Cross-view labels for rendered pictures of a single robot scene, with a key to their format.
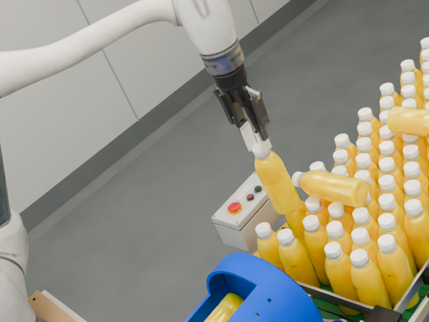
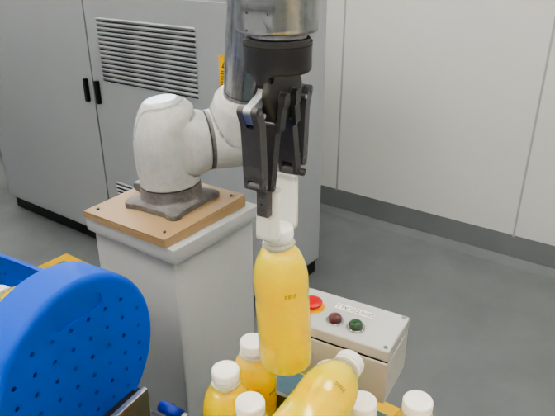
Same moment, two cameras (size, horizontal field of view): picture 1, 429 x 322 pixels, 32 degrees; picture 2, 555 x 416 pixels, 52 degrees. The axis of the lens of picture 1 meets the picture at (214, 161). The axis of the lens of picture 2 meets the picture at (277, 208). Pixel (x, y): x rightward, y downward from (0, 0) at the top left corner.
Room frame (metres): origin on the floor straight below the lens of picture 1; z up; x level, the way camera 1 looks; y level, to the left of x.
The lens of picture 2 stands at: (1.22, -0.68, 1.64)
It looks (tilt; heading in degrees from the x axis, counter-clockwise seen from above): 25 degrees down; 65
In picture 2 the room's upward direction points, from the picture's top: straight up
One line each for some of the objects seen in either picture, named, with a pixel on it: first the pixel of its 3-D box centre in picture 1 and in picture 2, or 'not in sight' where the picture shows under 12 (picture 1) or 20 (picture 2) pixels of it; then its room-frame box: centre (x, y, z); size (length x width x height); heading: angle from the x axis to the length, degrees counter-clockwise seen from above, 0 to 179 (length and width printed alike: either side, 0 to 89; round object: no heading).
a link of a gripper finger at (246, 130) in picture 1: (248, 137); (286, 200); (1.51, -0.10, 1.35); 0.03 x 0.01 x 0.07; 125
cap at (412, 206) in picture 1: (413, 207); not in sight; (1.33, -0.38, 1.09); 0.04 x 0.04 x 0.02
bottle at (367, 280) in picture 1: (369, 287); not in sight; (1.25, -0.21, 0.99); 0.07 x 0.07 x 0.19
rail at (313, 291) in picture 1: (320, 293); not in sight; (1.33, -0.10, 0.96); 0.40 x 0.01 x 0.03; 35
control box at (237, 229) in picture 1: (251, 210); (338, 339); (1.64, -0.04, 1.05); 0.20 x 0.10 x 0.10; 125
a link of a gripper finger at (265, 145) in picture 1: (262, 138); (268, 214); (1.48, -0.12, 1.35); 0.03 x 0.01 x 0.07; 125
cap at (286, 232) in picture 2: (260, 149); (277, 233); (1.49, -0.11, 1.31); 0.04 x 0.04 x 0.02
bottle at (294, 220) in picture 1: (302, 225); not in sight; (1.56, -0.14, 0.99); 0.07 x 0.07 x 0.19
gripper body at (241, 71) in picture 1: (233, 83); (277, 78); (1.49, -0.11, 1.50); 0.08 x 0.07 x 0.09; 35
